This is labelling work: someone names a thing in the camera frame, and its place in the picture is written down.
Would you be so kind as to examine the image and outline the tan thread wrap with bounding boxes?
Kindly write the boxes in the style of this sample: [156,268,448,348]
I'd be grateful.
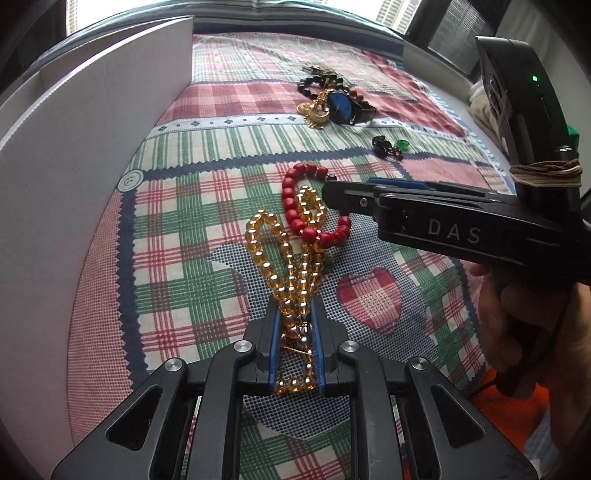
[509,158,581,188]

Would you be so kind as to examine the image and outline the dark striped bedding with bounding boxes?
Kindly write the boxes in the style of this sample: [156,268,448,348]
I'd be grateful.
[65,0,407,43]

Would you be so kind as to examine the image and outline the black bead bracelet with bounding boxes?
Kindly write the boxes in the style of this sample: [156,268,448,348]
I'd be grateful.
[298,74,347,100]

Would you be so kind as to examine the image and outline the white storage box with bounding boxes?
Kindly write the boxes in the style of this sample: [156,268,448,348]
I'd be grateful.
[0,15,195,444]

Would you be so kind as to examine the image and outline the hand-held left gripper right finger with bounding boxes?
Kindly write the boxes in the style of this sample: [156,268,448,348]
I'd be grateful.
[313,296,541,480]

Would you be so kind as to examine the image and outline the yellow bead necklace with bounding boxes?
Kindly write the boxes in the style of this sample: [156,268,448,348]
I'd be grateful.
[245,184,329,397]

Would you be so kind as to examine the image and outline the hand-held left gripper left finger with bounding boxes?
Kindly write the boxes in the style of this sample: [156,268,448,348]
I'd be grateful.
[51,300,280,480]

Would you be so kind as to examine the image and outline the window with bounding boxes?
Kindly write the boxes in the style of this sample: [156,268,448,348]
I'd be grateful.
[67,0,407,35]

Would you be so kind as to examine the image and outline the blue dial black wristwatch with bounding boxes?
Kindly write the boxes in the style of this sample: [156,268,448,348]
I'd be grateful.
[323,90,377,126]

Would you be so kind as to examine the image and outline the gold chain necklace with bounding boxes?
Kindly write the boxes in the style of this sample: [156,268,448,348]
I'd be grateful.
[297,90,331,130]

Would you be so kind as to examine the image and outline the red bead bracelet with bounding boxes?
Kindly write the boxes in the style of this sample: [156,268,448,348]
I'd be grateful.
[281,162,352,247]

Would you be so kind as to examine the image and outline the person's right hand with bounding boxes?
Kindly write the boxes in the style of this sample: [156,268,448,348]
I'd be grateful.
[470,263,591,402]

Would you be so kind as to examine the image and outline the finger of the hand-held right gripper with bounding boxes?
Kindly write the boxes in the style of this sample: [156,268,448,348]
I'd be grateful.
[367,176,508,200]
[322,180,384,219]

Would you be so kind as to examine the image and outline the orange cloth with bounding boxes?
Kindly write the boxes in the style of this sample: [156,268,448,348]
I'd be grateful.
[478,390,557,455]

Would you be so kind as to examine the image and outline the beige cloth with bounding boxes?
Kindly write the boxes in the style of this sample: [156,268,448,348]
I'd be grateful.
[468,84,505,140]

